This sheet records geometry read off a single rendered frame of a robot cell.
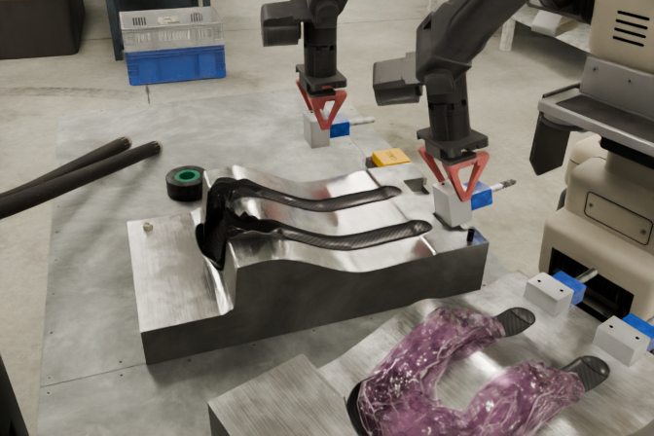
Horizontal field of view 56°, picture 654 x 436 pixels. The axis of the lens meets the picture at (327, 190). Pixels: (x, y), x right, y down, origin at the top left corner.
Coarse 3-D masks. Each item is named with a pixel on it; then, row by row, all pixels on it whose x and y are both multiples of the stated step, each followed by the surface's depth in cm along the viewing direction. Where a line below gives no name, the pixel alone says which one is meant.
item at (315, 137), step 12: (312, 120) 109; (324, 120) 110; (336, 120) 112; (348, 120) 114; (360, 120) 114; (372, 120) 115; (312, 132) 110; (324, 132) 111; (336, 132) 112; (348, 132) 113; (312, 144) 111; (324, 144) 112
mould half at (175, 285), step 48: (288, 192) 99; (336, 192) 103; (144, 240) 94; (192, 240) 94; (240, 240) 82; (288, 240) 83; (432, 240) 90; (480, 240) 90; (144, 288) 84; (192, 288) 84; (240, 288) 79; (288, 288) 82; (336, 288) 84; (384, 288) 88; (432, 288) 91; (480, 288) 94; (144, 336) 78; (192, 336) 80; (240, 336) 83
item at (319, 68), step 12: (312, 48) 102; (324, 48) 102; (336, 48) 104; (312, 60) 104; (324, 60) 103; (336, 60) 105; (300, 72) 108; (312, 72) 105; (324, 72) 104; (336, 72) 107; (312, 84) 102; (324, 84) 103; (336, 84) 104
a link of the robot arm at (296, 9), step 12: (300, 0) 100; (324, 0) 93; (264, 12) 98; (276, 12) 98; (288, 12) 98; (300, 12) 98; (324, 12) 94; (336, 12) 95; (264, 24) 98; (276, 24) 99; (288, 24) 99; (324, 24) 97; (336, 24) 98; (264, 36) 100; (276, 36) 100; (288, 36) 100
